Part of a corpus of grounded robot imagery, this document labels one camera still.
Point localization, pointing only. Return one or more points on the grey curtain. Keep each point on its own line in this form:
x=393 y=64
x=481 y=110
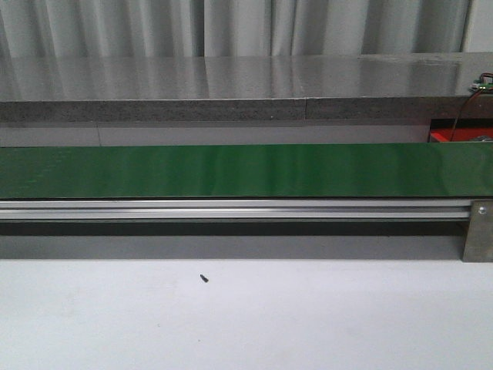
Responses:
x=242 y=28

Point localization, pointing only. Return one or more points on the small green circuit board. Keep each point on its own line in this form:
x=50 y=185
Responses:
x=483 y=83

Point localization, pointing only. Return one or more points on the green conveyor belt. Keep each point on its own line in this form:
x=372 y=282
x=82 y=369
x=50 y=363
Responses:
x=286 y=170

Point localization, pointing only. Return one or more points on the metal conveyor support bracket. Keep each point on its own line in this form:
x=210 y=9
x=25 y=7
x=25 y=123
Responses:
x=478 y=243

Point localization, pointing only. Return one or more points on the grey stone shelf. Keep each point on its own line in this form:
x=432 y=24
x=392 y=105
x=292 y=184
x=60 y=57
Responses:
x=146 y=89

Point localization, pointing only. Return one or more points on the red bin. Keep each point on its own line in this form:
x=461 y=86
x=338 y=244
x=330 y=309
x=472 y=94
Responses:
x=466 y=130

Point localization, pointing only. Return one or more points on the aluminium conveyor rail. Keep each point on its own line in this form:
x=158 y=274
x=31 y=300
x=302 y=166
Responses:
x=234 y=209

